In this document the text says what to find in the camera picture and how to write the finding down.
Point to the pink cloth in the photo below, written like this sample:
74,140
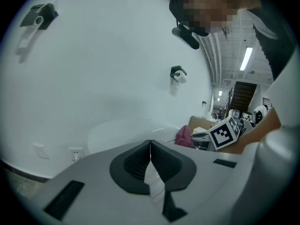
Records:
184,136

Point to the dark staircase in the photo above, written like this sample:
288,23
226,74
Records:
242,96

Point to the white toilet with tank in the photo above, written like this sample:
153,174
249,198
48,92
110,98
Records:
131,135

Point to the nearly empty paper roll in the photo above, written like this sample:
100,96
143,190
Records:
30,34

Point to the black head-worn camera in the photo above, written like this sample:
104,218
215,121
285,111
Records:
186,37

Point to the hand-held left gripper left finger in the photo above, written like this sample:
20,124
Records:
93,186

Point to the person's black and white shirt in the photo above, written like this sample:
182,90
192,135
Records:
281,43

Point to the white wall switch plate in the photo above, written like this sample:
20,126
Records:
41,151

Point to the person's right forearm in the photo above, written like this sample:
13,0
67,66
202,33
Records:
253,137

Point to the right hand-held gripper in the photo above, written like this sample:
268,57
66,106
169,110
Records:
222,135

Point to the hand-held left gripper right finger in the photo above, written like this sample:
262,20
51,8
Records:
201,184

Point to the ceiling light tube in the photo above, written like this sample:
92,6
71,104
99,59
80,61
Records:
246,58

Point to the person's head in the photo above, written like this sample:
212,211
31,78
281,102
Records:
206,8

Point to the white square-backed toilet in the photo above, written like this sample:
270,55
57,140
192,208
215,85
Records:
200,130

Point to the full toilet paper roll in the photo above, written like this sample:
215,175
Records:
182,77

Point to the tall cardboard box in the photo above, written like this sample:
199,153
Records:
199,122

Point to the black toilet paper holder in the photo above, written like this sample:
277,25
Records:
175,69

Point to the black paper holder with flap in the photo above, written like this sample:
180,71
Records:
45,15

